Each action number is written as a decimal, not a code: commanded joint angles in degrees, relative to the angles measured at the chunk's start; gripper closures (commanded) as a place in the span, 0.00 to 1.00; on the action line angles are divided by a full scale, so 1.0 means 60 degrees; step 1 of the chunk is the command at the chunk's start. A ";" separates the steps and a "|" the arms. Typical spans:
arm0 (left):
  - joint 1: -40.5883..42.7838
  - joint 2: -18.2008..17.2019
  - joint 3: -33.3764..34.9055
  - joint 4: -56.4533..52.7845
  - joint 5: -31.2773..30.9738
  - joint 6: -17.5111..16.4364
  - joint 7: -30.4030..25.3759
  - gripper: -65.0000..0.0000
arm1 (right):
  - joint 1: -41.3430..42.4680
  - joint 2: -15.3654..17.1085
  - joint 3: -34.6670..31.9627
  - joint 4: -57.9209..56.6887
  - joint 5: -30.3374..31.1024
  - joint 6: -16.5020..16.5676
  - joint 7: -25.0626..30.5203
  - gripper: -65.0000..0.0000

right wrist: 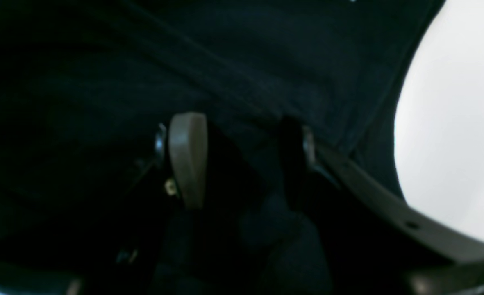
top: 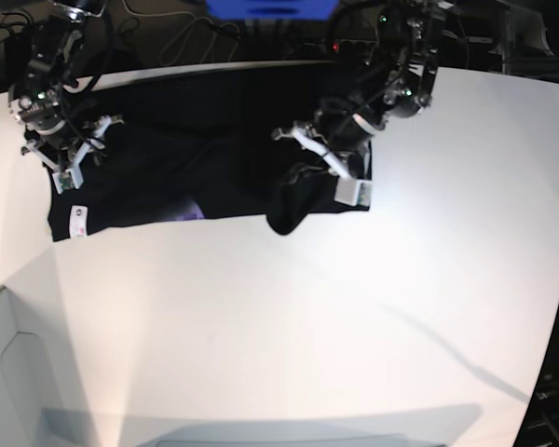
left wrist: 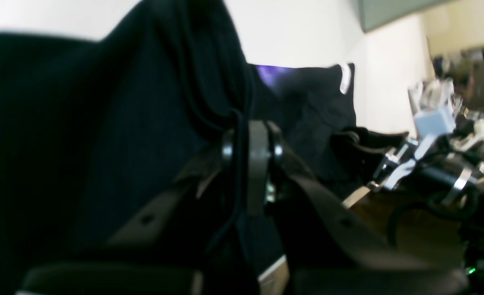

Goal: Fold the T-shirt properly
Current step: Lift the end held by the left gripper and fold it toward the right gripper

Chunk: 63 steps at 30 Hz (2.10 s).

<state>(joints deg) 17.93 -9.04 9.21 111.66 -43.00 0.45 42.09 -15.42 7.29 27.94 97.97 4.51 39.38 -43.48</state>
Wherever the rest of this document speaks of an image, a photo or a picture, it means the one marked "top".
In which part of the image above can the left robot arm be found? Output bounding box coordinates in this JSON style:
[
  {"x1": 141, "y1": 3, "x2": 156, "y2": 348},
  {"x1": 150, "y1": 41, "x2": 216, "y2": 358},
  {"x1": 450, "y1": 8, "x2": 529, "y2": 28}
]
[{"x1": 271, "y1": 1, "x2": 446, "y2": 180}]

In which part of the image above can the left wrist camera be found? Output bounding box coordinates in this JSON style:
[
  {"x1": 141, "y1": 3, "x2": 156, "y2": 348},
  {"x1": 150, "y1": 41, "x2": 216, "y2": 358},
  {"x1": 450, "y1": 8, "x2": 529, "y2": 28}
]
[{"x1": 334, "y1": 178, "x2": 373, "y2": 207}]

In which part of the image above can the black power strip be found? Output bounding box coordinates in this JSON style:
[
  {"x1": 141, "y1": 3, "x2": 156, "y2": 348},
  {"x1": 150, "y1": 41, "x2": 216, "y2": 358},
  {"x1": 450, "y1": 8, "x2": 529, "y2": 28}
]
[{"x1": 300, "y1": 39, "x2": 376, "y2": 60}]

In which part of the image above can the blue plastic box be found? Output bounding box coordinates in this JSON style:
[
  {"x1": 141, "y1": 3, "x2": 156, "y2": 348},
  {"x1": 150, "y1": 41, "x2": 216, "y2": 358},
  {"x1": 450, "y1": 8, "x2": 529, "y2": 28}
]
[{"x1": 206, "y1": 0, "x2": 339, "y2": 20}]

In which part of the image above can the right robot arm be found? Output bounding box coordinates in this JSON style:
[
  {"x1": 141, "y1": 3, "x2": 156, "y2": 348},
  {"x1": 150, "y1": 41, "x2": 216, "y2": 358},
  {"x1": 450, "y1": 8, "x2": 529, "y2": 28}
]
[{"x1": 7, "y1": 1, "x2": 115, "y2": 174}]

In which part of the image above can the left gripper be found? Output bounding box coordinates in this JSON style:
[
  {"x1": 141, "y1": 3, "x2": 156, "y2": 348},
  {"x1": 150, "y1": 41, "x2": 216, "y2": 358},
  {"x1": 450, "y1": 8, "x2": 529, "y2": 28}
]
[{"x1": 271, "y1": 97, "x2": 382, "y2": 186}]

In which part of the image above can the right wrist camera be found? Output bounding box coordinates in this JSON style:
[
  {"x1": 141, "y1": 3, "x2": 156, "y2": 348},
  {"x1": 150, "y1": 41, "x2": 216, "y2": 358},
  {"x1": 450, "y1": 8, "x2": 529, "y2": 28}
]
[{"x1": 52, "y1": 169, "x2": 84, "y2": 195}]

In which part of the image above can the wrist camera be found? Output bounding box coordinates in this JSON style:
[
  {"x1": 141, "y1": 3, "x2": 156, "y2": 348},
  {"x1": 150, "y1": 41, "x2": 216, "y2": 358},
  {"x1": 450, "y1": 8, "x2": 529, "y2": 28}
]
[
  {"x1": 52, "y1": 169, "x2": 84, "y2": 195},
  {"x1": 334, "y1": 178, "x2": 373, "y2": 207}
]

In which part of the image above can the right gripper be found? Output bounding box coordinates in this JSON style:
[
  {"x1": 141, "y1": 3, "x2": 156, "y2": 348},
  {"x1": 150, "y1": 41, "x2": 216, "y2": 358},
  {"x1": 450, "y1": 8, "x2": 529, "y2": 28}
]
[{"x1": 20, "y1": 115, "x2": 124, "y2": 172}]

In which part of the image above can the black T-shirt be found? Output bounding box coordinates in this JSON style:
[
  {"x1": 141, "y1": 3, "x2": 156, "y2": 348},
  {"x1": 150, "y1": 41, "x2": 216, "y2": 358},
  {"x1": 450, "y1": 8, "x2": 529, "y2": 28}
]
[{"x1": 48, "y1": 64, "x2": 348, "y2": 242}]

